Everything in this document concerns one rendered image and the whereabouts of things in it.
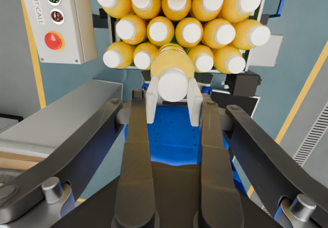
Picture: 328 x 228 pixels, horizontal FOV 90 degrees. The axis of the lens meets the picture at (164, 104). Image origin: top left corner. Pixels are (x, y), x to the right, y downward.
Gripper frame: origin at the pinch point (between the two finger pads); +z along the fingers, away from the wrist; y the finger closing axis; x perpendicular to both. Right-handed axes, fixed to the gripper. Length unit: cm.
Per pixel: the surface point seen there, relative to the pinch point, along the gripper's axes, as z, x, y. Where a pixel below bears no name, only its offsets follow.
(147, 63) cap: 21.4, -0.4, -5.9
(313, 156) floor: 131, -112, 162
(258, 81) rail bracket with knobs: 32.3, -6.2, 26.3
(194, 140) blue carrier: 16.2, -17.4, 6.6
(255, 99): 116, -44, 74
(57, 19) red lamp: 20.7, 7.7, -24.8
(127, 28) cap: 21.4, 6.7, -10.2
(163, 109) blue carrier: 32.3, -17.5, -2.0
